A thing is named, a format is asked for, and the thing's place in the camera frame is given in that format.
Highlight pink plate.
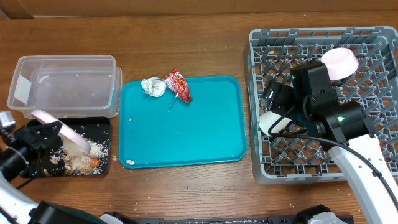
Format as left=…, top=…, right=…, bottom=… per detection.
left=30, top=110, right=91, bottom=154

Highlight orange carrot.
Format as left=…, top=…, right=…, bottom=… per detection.
left=89, top=157, right=101, bottom=167

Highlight white cup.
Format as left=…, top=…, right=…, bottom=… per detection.
left=259, top=111, right=291, bottom=136

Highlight white napkin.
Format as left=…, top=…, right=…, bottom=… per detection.
left=141, top=77, right=167, bottom=98

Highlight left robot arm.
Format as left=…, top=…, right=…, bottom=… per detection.
left=1, top=121, right=104, bottom=224

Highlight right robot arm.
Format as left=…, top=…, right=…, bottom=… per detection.
left=259, top=61, right=397, bottom=223

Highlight black tray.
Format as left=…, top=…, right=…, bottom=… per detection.
left=22, top=117, right=111, bottom=178

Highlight peanut pile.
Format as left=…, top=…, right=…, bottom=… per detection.
left=40, top=142, right=109, bottom=177

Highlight clear plastic bin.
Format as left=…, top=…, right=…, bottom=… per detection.
left=7, top=55, right=123, bottom=118

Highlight grey dish rack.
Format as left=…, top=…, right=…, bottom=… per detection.
left=244, top=27, right=397, bottom=184

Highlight stray peanut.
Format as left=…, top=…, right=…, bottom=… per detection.
left=126, top=160, right=135, bottom=165

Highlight teal serving tray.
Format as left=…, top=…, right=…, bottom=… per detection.
left=118, top=76, right=248, bottom=169

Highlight red snack wrapper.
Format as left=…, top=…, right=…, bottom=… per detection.
left=164, top=68, right=192, bottom=103

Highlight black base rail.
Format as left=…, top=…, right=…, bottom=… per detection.
left=102, top=211, right=355, bottom=224

